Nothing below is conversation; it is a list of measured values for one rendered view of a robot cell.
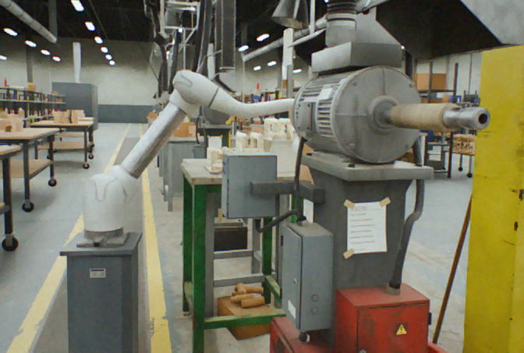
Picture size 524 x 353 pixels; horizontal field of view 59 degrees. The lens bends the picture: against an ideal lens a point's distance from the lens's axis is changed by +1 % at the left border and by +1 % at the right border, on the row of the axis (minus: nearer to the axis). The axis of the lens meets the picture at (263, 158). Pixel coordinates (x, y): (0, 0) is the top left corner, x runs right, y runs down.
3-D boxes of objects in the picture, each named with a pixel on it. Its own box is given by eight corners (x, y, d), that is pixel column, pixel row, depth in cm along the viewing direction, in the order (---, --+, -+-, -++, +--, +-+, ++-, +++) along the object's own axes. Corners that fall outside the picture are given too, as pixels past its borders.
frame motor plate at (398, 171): (433, 179, 119) (434, 164, 118) (347, 181, 112) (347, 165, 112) (366, 163, 153) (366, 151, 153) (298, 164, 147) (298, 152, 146)
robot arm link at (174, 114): (79, 203, 201) (90, 194, 222) (111, 224, 204) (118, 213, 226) (189, 64, 203) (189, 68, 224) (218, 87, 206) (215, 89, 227)
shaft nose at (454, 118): (475, 133, 85) (494, 126, 86) (470, 111, 84) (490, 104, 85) (444, 131, 94) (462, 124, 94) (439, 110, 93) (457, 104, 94)
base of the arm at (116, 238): (72, 250, 180) (72, 236, 180) (86, 234, 202) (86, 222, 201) (121, 248, 183) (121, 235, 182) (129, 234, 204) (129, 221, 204)
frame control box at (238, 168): (307, 248, 134) (309, 159, 132) (235, 252, 129) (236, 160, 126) (282, 226, 158) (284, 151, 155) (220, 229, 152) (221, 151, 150)
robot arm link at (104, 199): (79, 232, 184) (78, 178, 182) (88, 221, 202) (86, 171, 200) (122, 231, 187) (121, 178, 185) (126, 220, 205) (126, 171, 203)
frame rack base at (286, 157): (297, 173, 243) (298, 140, 241) (269, 173, 239) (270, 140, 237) (281, 166, 269) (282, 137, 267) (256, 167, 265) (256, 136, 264)
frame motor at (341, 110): (427, 166, 122) (433, 66, 120) (332, 167, 115) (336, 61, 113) (356, 151, 162) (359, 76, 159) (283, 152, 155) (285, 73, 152)
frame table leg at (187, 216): (192, 315, 282) (192, 169, 273) (182, 316, 281) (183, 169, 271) (190, 312, 287) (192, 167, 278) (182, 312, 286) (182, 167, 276)
